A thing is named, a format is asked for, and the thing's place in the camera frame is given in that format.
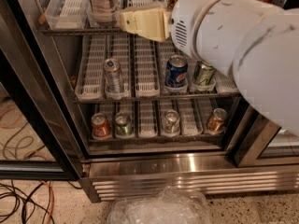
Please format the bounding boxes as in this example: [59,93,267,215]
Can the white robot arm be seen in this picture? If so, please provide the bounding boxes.
[119,0,299,135]

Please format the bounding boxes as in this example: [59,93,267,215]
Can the middle shelf centre tray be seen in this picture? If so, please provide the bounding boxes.
[134,36,160,97]

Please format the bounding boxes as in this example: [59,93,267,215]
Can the blue pepsi can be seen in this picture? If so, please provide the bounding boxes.
[164,54,188,88]

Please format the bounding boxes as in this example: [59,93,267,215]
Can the green can middle shelf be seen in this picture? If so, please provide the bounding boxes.
[192,62,216,86]

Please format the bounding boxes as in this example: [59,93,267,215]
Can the silver can middle shelf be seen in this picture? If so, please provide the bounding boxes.
[103,58,124,93]

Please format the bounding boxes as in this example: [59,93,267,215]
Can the bottom shelf centre tray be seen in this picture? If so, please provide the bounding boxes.
[138,101,158,138]

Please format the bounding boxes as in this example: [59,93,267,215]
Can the top shelf left tray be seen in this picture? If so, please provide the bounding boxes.
[45,0,89,30]

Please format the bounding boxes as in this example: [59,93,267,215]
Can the middle shelf left tray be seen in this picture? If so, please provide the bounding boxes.
[75,35,107,102]

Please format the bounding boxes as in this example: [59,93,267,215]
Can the middle shelf right tray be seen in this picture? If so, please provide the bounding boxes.
[215,72,238,93]

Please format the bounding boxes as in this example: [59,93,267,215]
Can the stainless steel fridge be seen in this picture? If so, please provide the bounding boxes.
[8,0,299,203]

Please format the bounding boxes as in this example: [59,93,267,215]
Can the red can bottom shelf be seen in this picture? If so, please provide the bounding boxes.
[91,113,111,138]

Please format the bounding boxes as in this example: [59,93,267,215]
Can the orange can bottom shelf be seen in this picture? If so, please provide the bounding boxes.
[206,108,228,133]

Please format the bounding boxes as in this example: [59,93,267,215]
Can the open fridge glass door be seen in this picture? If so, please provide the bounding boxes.
[0,0,87,180]

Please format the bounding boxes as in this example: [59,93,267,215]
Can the clear plastic bag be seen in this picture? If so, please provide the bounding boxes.
[107,187,212,224]

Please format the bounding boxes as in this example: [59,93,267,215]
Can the top wire shelf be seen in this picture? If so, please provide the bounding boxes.
[41,27,122,36]

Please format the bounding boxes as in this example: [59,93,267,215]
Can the wire shelf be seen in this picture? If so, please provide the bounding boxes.
[89,133,223,144]
[73,92,241,105]
[41,27,122,36]

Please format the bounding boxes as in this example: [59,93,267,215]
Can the middle wire shelf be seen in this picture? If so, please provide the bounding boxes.
[73,92,241,105]

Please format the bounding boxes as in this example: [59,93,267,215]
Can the bottom wire shelf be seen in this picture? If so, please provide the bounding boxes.
[89,133,223,144]

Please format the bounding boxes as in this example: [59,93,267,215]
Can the orange cable on floor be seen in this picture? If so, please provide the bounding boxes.
[40,180,56,224]

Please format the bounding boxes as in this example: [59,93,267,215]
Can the black cable on floor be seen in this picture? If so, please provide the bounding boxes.
[0,180,83,224]

